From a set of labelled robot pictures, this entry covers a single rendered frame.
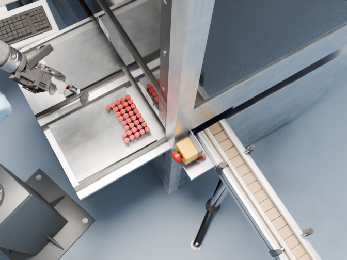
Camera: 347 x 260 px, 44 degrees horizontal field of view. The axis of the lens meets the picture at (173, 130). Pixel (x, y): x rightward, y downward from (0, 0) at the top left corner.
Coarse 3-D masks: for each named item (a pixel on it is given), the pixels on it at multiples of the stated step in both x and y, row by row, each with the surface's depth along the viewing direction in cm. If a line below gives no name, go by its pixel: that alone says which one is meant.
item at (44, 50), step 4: (48, 44) 140; (40, 48) 140; (44, 48) 139; (48, 48) 140; (52, 48) 141; (36, 52) 139; (40, 52) 138; (44, 52) 139; (48, 52) 140; (32, 56) 137; (36, 56) 137; (40, 56) 138; (44, 56) 139; (28, 60) 135; (32, 60) 135; (36, 60) 137; (40, 60) 138; (28, 64) 135; (32, 64) 135
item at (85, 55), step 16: (80, 32) 185; (96, 32) 186; (64, 48) 182; (80, 48) 183; (96, 48) 183; (112, 48) 183; (48, 64) 180; (64, 64) 180; (80, 64) 180; (96, 64) 180; (112, 64) 181; (80, 80) 177; (96, 80) 174
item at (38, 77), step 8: (24, 56) 133; (24, 64) 132; (40, 64) 137; (16, 72) 132; (24, 72) 134; (32, 72) 136; (40, 72) 136; (48, 72) 138; (16, 80) 135; (24, 80) 135; (32, 80) 136; (40, 80) 136; (48, 80) 139; (24, 88) 139; (32, 88) 138; (40, 88) 137; (48, 88) 138
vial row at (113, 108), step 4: (112, 104) 169; (112, 108) 170; (116, 108) 169; (116, 112) 168; (116, 116) 169; (120, 116) 168; (120, 120) 167; (120, 124) 171; (124, 124) 167; (124, 128) 166; (128, 128) 166; (124, 132) 169; (128, 132) 166; (128, 136) 167; (132, 136) 165; (132, 140) 166
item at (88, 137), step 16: (112, 96) 174; (80, 112) 171; (96, 112) 173; (112, 112) 173; (64, 128) 170; (80, 128) 170; (96, 128) 170; (112, 128) 171; (64, 144) 168; (80, 144) 168; (96, 144) 168; (112, 144) 168; (144, 144) 169; (80, 160) 166; (96, 160) 166; (112, 160) 166; (80, 176) 164
